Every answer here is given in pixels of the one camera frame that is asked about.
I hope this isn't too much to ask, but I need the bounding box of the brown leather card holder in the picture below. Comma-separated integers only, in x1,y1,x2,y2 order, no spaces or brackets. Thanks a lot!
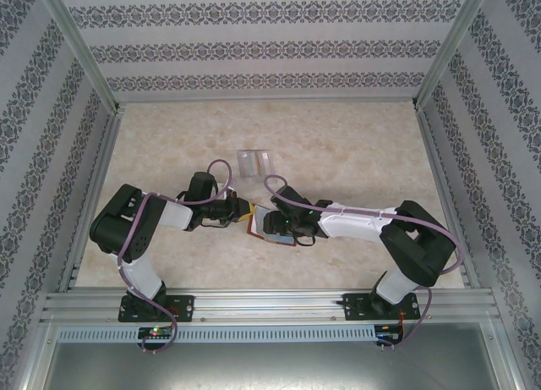
245,202,298,248

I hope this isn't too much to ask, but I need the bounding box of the clear plastic card box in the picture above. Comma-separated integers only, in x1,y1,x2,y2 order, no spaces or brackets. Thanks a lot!
235,148,279,184

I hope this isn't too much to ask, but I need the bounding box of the left green controller board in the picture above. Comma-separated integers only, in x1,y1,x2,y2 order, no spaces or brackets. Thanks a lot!
138,327,174,339

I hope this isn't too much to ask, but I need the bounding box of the grey metal panel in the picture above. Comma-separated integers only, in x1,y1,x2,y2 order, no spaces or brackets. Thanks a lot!
41,341,512,390

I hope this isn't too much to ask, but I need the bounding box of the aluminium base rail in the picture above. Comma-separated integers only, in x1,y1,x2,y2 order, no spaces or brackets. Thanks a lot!
41,291,496,324

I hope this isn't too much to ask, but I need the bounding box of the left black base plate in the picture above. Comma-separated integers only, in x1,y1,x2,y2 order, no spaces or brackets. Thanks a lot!
117,294,196,323

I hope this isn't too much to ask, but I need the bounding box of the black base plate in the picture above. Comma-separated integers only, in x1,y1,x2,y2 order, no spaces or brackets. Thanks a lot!
117,294,196,323
342,292,422,322

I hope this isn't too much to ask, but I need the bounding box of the white slotted cable duct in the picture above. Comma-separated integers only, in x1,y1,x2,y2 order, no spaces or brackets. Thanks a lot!
57,326,377,343

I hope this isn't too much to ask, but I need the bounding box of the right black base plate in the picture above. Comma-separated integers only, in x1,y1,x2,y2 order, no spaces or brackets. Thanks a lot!
342,292,422,322

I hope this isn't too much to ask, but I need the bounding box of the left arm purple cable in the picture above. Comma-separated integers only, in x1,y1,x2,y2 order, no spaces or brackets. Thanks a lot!
117,158,236,355

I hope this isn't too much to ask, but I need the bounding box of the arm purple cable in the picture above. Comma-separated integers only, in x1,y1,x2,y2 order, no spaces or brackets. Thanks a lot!
262,174,464,353
117,158,236,355

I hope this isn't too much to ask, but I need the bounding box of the left aluminium side rail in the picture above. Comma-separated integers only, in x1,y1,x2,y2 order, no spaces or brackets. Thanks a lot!
57,104,126,293

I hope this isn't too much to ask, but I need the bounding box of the aluminium side rail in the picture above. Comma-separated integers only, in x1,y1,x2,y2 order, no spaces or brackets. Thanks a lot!
57,104,126,293
413,104,483,290

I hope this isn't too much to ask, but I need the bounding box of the right aluminium side rail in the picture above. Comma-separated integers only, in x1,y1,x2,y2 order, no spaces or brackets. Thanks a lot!
413,104,483,290

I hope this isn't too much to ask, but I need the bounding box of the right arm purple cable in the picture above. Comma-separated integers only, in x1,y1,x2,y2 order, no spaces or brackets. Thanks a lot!
262,174,464,353

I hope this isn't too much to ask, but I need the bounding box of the left aluminium frame post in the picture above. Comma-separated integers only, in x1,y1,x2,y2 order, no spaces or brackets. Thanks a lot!
40,0,126,114

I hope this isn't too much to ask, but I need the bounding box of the aluminium frame post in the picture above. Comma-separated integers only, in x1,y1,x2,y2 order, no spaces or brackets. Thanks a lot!
412,0,495,112
40,0,126,114

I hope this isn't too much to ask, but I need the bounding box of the right aluminium frame post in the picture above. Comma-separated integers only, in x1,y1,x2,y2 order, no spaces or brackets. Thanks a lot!
412,0,495,112

